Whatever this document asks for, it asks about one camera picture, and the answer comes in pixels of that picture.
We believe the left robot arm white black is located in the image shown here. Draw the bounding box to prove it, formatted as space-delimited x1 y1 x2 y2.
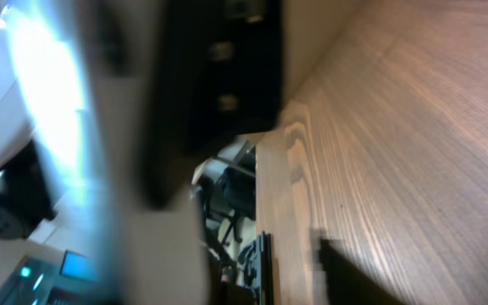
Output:
0 0 284 243

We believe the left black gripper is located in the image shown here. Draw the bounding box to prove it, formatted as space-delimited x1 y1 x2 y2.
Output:
137 0 284 210

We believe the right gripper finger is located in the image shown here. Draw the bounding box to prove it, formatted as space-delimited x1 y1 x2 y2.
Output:
318 237 403 305

